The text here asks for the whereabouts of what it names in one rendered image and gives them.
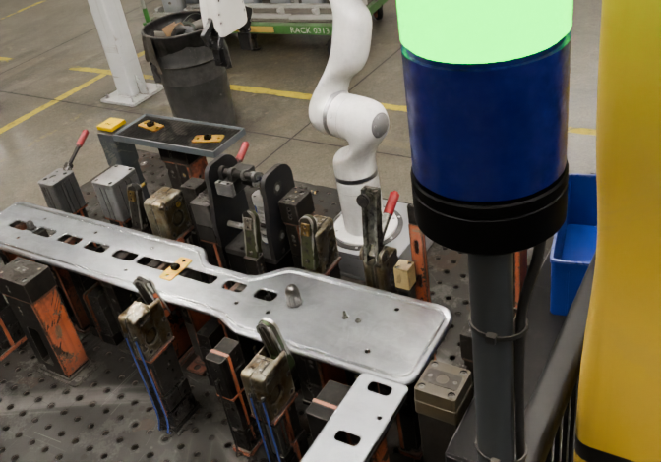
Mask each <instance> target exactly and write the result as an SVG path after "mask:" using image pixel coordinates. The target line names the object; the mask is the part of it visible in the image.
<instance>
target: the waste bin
mask: <svg viewBox="0 0 661 462"><path fill-rule="evenodd" d="M203 29H204V26H203V21H202V16H201V11H199V10H189V11H181V12H175V13H171V14H168V15H165V16H162V17H159V18H157V19H154V20H152V21H150V22H149V23H147V24H146V25H144V26H143V27H142V29H141V35H142V42H143V47H144V51H145V59H146V60H147V62H150V68H151V71H152V75H153V78H154V82H155V83H156V84H157V83H162V85H163V88H164V91H165V94H166V97H167V100H168V103H169V106H170V109H171V112H172V114H173V117H174V118H181V119H188V120H195V121H202V122H208V123H215V124H221V125H228V126H236V115H235V110H234V105H233V100H232V94H231V89H230V84H229V79H228V76H227V73H226V69H229V68H232V63H231V58H230V54H229V50H228V46H227V44H226V41H225V40H226V39H225V38H224V40H223V44H222V48H224V49H225V53H226V57H227V61H228V66H227V67H221V66H216V65H215V62H214V58H213V54H212V50H211V49H210V48H209V47H208V46H206V45H205V43H204V42H203V41H202V39H201V38H200V35H201V33H202V31H203Z"/></svg>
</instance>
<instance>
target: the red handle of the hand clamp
mask: <svg viewBox="0 0 661 462"><path fill-rule="evenodd" d="M398 198H399V193H398V192H397V191H393V192H390V195H389V198H388V200H387V203H386V206H385V209H384V212H383V217H382V231H383V240H384V237H385V234H386V231H387V229H388V226H389V223H390V220H391V217H392V215H393V212H394V210H395V207H396V204H397V201H398ZM368 255H369V257H370V258H372V259H375V258H376V252H375V245H372V248H371V251H370V252H369V253H368Z"/></svg>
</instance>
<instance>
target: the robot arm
mask: <svg viewBox="0 0 661 462"><path fill-rule="evenodd" d="M329 1H330V6H331V10H332V39H331V50H330V58H329V61H328V64H327V66H326V69H325V71H324V74H323V76H322V77H321V79H320V81H319V83H318V85H317V87H316V89H315V91H314V93H313V95H312V98H311V100H310V104H309V118H310V121H311V123H312V124H313V126H314V127H315V128H316V129H317V130H319V131H320V132H322V133H324V134H327V135H330V136H334V137H337V138H341V139H344V140H347V141H348V143H349V145H348V146H345V147H343V148H341V149H340V150H339V151H338V152H337V153H336V154H335V156H334V158H333V171H334V176H335V181H336V185H337V190H338V195H339V201H340V206H341V211H342V216H341V217H340V218H339V219H338V220H337V221H336V222H335V224H334V231H335V237H336V239H337V240H339V241H340V242H342V243H344V244H347V245H351V246H363V228H362V209H361V206H359V205H358V204H357V201H356V198H357V197H358V196H359V195H360V194H361V191H360V190H361V189H362V188H363V187H364V186H365V185H367V186H372V187H378V188H380V187H381V186H380V180H379V173H378V167H377V161H376V152H377V149H378V146H379V144H380V143H381V141H382V140H383V139H384V137H385V136H386V134H387V133H388V131H389V127H390V119H389V115H388V113H387V111H386V109H385V107H384V106H383V105H382V104H381V103H379V102H378V101H376V100H374V99H371V98H368V97H364V96H360V95H356V94H352V93H348V87H349V84H350V81H351V79H352V78H353V77H354V76H355V75H356V74H357V73H359V72H360V71H361V70H362V69H363V67H364V66H365V64H366V62H367V59H368V56H369V52H370V46H371V38H372V16H371V13H370V11H369V10H368V8H367V7H366V5H365V4H364V2H363V1H362V0H329ZM200 10H201V16H202V21H203V26H204V29H203V31H202V33H201V35H200V38H201V39H202V41H203V42H204V43H205V45H206V46H208V47H209V48H210V49H211V50H212V54H213V58H214V62H215V65H216V66H221V67H227V66H228V61H227V57H226V53H225V49H224V48H222V44H223V40H224V38H225V37H226V36H228V35H229V34H231V33H233V32H234V31H236V30H239V31H240V32H239V31H238V32H237V33H238V38H239V43H240V47H241V49H242V50H253V44H252V39H251V35H250V31H251V27H250V25H251V22H252V19H251V17H252V8H250V7H247V6H245V4H244V0H200ZM217 33H218V34H217ZM216 38H218V42H217V43H216V42H215V39H216ZM397 225H398V221H397V217H396V215H395V214H393V215H392V217H391V220H390V223H389V226H388V229H387V231H386V234H385V237H384V240H385V239H387V238H388V237H390V236H391V235H392V234H393V233H394V232H395V230H396V228H397ZM384 240H383V241H384Z"/></svg>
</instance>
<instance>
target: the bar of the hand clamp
mask: <svg viewBox="0 0 661 462"><path fill-rule="evenodd" d="M360 191H361V194H360V195H359V196H358V197H357V198H356V201H357V204H358V205H359V206H361V209H362V228H363V246H364V262H368V261H369V260H371V259H372V258H370V257H369V255H368V253H369V252H370V251H371V248H372V247H371V244H373V245H375V252H376V265H379V259H378V257H379V253H380V251H381V250H382V249H383V231H382V207H381V188H378V187H372V186H367V185H365V186H364V187H363V188H362V189H361V190H360Z"/></svg>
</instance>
